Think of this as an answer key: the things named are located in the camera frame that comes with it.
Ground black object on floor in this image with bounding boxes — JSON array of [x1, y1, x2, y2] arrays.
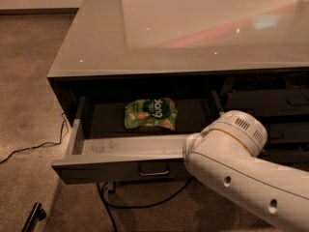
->
[[21, 203, 46, 232]]

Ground thin black floor cable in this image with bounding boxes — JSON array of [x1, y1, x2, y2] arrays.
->
[[0, 113, 68, 164]]

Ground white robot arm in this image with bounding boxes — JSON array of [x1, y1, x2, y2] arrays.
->
[[183, 110, 309, 232]]

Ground grey drawer cabinet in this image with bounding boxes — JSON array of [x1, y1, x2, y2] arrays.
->
[[46, 0, 309, 193]]

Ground green snack bag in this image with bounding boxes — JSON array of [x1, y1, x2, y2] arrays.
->
[[125, 98, 178, 131]]

